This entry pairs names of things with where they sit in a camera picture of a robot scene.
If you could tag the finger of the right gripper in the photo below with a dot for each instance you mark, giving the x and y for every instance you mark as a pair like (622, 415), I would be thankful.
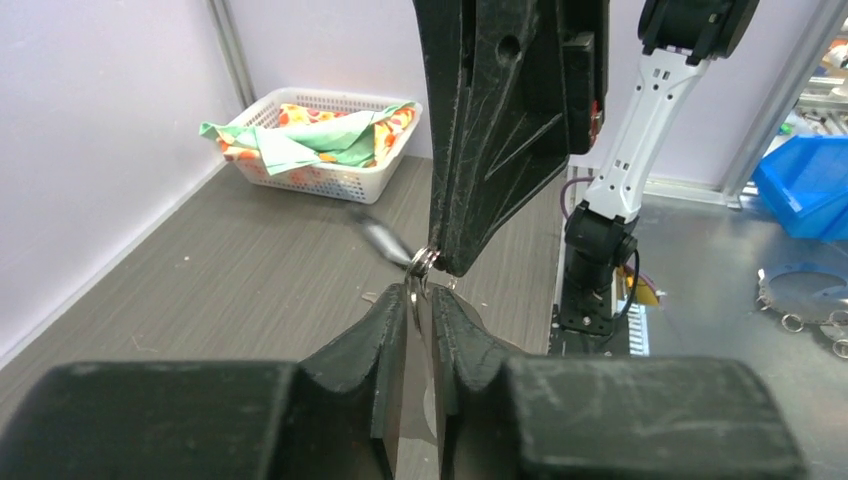
(447, 31)
(513, 127)

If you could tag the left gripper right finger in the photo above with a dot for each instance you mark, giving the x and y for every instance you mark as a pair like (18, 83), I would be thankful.
(598, 417)

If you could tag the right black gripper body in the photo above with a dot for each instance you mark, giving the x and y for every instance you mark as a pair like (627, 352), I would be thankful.
(584, 46)

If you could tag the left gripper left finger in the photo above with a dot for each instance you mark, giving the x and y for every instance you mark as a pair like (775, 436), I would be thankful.
(333, 415)

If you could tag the key with black tag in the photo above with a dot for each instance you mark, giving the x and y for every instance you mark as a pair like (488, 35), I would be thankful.
(387, 243)

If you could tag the red handled metal keyring holder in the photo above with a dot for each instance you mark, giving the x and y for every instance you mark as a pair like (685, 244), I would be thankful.
(424, 344)

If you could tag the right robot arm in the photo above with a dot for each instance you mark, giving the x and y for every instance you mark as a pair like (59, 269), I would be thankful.
(679, 40)

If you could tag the orange patterned cloth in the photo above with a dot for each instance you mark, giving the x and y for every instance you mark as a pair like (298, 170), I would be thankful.
(391, 129)

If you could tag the green cloth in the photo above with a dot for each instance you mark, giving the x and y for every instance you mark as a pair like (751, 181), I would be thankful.
(305, 142)

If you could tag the white plastic basket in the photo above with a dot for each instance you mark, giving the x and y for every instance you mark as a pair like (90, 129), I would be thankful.
(332, 144)

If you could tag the blue plastic bin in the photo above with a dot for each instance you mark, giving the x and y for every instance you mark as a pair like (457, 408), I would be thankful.
(804, 183)

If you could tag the white slotted cable duct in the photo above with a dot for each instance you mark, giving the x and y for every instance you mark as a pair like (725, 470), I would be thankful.
(638, 332)

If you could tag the aluminium rail frame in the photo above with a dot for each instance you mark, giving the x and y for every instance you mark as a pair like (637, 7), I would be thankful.
(732, 116)

